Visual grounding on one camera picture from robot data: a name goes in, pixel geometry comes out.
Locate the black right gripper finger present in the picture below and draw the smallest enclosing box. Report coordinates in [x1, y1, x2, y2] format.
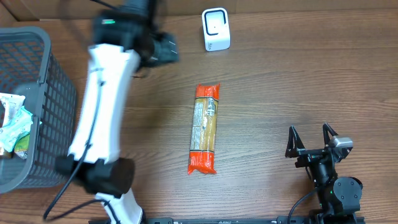
[285, 126, 305, 157]
[322, 123, 338, 146]

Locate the orange spaghetti pasta packet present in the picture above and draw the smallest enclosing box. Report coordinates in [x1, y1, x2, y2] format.
[187, 84, 220, 174]

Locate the light blue snack packet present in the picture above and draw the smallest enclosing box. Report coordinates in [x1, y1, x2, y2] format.
[1, 106, 33, 152]

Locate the white tube with tan cap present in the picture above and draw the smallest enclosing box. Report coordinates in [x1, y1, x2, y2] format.
[1, 93, 25, 126]

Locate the green snack packet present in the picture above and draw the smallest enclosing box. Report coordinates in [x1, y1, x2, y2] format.
[14, 134, 30, 159]

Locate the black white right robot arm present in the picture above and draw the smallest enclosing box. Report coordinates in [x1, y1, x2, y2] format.
[285, 123, 363, 216]

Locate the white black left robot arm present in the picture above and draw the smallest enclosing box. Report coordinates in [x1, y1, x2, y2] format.
[55, 0, 179, 223]

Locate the white barcode scanner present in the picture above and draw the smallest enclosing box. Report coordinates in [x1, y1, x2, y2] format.
[201, 7, 231, 52]

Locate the dark grey plastic basket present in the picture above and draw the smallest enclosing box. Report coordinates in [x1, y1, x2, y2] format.
[1, 27, 77, 194]

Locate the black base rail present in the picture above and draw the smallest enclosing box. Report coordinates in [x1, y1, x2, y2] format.
[146, 216, 366, 224]

